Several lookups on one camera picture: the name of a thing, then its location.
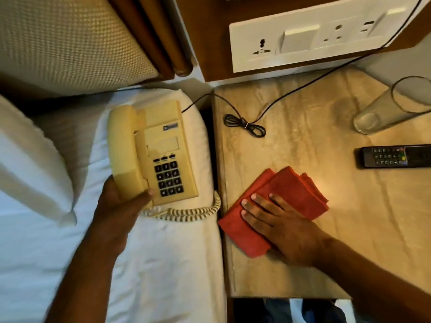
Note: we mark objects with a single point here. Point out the person's right hand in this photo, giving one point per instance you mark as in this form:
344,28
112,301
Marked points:
289,232

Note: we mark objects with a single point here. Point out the person's left hand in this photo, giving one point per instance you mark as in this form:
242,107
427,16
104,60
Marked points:
111,218

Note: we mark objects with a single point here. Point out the red cleaning cloth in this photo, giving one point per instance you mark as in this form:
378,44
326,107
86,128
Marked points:
289,185

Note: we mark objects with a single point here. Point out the cream push-button telephone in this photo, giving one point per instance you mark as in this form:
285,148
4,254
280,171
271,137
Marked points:
158,131

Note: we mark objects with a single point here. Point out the black remote control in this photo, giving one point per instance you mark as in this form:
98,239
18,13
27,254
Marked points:
387,156

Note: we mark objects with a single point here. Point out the clear drinking glass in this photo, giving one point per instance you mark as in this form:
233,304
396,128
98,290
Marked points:
387,110

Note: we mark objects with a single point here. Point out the person's left forearm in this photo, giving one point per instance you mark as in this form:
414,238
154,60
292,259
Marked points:
84,285

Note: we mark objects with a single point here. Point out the person's right forearm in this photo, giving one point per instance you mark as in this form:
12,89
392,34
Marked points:
377,285

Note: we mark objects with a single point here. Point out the white pillow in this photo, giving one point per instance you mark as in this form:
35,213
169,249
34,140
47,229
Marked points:
30,164

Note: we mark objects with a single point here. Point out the beige padded headboard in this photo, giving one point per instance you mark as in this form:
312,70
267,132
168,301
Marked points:
67,40

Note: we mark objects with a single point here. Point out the dark wooden headboard frame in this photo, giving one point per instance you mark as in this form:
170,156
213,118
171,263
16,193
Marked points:
161,40

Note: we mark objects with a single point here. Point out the white switch socket panel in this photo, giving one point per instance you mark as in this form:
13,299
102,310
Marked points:
303,40

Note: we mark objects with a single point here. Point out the brown wooden wall panel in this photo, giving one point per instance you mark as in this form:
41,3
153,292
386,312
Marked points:
208,36

